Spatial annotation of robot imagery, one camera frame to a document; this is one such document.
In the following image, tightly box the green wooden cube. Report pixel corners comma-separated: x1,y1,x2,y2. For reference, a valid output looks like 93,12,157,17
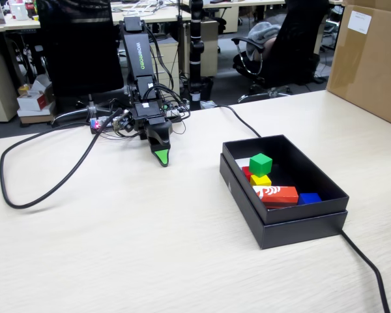
248,153,274,179

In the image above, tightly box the white and red carton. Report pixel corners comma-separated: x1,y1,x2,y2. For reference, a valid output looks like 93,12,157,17
16,91,55,112

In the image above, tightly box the black vertical pole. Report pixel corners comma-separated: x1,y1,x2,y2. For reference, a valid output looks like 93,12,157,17
188,0,205,110

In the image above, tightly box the grey cloth bundle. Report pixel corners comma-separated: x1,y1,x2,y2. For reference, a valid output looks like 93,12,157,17
247,21,283,61

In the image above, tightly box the beige filing cabinet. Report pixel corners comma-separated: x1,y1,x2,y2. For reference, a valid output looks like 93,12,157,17
0,48,20,123

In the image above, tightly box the black high-back office chair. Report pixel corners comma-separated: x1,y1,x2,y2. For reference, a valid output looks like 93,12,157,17
35,0,126,127

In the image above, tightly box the white paper label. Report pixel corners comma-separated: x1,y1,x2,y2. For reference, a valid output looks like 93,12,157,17
347,10,373,35

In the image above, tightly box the thick black camera cable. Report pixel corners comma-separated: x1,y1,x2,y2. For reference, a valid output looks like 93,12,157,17
0,109,123,209

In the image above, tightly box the yellow wooden cube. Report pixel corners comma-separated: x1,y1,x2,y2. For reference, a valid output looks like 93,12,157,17
250,174,272,188

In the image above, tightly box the large brown cardboard box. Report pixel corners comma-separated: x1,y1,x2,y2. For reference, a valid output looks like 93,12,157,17
325,0,391,130

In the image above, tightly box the black mesh office chair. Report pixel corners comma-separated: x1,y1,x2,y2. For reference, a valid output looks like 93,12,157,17
231,0,332,104

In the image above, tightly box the white laptop stand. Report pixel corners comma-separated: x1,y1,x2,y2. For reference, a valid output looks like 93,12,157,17
121,1,170,18

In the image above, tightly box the blue wooden cube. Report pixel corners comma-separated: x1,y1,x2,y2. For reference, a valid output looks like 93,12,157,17
298,192,323,206

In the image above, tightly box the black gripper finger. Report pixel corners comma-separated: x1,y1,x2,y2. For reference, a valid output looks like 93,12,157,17
147,130,172,151
152,147,171,168

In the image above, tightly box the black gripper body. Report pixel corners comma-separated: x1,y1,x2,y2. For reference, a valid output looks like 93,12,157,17
145,116,174,136

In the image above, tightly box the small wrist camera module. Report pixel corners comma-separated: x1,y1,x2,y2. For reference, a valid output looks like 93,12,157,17
112,110,134,133

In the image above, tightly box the black cardboard box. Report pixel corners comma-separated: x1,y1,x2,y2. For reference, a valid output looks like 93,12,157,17
222,134,351,226

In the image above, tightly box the thick black power cable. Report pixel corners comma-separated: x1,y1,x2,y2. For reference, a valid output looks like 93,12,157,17
200,104,391,313

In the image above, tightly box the open white cardboard box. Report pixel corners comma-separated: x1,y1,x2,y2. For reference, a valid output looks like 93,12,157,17
18,74,53,96

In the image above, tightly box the orange carton with white print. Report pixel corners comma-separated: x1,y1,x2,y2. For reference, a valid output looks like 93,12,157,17
251,185,300,209

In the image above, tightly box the light wood office desk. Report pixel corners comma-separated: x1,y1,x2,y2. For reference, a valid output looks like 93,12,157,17
0,5,183,35

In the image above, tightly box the black open box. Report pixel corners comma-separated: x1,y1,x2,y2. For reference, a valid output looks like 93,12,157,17
219,153,349,250

